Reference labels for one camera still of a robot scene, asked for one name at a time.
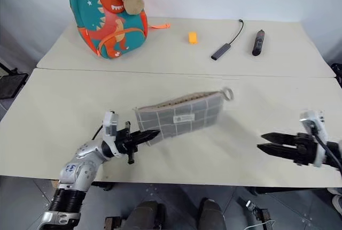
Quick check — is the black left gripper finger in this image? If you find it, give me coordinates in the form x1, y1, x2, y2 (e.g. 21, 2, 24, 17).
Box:
135, 130, 161, 141
136, 136, 159, 148

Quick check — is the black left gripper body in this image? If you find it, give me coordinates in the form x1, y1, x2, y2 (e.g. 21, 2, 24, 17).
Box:
115, 121, 138, 165

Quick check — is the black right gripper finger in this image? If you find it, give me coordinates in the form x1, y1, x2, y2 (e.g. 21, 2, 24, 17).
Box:
261, 133, 298, 146
256, 143, 299, 161

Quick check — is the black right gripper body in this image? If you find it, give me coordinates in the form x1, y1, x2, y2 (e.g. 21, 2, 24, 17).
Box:
293, 133, 318, 166

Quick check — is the grey plaid pouch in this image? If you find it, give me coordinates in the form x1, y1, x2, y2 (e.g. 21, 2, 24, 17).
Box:
133, 87, 235, 147

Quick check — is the black table leg bar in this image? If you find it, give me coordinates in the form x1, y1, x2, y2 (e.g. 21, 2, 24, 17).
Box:
245, 186, 331, 196

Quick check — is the white rounded floor object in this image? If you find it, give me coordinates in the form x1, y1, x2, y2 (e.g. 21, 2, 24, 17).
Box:
331, 187, 342, 211

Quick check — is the black floor clamp device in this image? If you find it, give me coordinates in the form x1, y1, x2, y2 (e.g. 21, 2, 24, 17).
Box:
239, 196, 271, 224

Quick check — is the black equipment with knobs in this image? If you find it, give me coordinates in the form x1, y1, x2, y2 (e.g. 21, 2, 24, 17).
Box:
330, 63, 342, 87

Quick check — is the black cylindrical pen-shaped device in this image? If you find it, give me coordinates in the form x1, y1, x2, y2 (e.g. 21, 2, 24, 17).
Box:
252, 29, 266, 57

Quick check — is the beige plush toy pendant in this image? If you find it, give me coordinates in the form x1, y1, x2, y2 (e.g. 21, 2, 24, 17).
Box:
119, 0, 145, 16

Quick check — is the teal dinosaur backpack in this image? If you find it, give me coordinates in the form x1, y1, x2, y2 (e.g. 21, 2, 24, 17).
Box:
69, 0, 172, 59

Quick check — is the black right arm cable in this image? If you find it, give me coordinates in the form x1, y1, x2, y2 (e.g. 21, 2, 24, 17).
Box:
308, 122, 342, 173

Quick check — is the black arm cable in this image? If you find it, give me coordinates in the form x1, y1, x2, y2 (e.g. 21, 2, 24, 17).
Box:
308, 122, 342, 173
92, 125, 106, 141

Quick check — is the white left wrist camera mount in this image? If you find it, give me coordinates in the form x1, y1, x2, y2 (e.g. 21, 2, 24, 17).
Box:
102, 111, 121, 159

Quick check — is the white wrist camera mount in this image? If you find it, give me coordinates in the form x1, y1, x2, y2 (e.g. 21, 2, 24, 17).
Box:
102, 111, 121, 159
299, 109, 329, 168

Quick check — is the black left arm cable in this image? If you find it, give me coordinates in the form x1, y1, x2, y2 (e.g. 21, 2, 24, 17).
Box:
92, 125, 106, 141

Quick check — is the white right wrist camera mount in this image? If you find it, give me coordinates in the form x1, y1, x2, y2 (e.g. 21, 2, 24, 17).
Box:
299, 109, 329, 168

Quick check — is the white floor cable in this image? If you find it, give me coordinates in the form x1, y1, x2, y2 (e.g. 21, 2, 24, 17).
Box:
245, 219, 276, 230

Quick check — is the brown floor bracket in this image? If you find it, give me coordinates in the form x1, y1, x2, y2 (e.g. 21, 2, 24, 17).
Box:
105, 216, 121, 230

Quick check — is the grey usb hub with cable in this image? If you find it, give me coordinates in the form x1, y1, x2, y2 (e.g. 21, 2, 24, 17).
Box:
211, 19, 244, 61

